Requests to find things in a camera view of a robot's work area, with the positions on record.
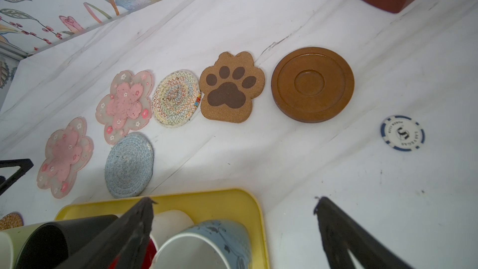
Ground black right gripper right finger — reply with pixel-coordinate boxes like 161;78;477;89
314;197;411;269

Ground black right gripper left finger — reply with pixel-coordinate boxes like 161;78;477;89
57;197;155;269

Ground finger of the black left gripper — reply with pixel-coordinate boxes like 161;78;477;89
0;158;34;197

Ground multicolour woven round coaster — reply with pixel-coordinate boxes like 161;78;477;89
152;70;202;128

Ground brown paw print coaster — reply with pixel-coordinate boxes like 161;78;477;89
199;52;265;123

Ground pink flower coaster front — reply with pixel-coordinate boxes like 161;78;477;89
37;117;94;199

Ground pink flower coaster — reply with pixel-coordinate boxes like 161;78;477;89
95;70;154;145
37;117;94;199

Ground round rattan woven coaster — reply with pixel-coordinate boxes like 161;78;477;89
0;212;24;230

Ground grey blue woven coaster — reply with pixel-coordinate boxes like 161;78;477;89
105;132;154;199

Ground pink flower coaster rear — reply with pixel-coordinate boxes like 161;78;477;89
95;70;154;145

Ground round brown wooden coaster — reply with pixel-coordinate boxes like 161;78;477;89
271;47;355;123

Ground red inside white mug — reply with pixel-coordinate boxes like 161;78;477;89
108;209;195;269

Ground black mug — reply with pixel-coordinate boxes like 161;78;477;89
15;214;118;269

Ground green mug white inside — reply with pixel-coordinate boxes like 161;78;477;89
0;223;42;269

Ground blue mug rear row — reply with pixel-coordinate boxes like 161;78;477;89
151;219;252;269

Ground yellow tray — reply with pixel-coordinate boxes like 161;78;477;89
55;188;270;269

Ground blue white poker chip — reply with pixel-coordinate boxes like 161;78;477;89
380;115;426;152

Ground aluminium corner post left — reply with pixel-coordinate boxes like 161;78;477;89
0;36;29;61

